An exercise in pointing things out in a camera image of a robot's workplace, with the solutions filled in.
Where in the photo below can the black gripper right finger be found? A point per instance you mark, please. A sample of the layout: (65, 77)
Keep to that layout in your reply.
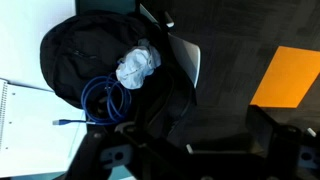
(283, 150)

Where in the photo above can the crumpled light blue cloth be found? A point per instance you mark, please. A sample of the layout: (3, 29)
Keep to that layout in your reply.
(136, 66)

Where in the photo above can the open black backpack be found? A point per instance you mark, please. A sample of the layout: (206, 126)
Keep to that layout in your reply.
(83, 43)

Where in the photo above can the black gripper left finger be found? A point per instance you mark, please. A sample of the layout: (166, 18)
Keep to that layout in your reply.
(110, 156)

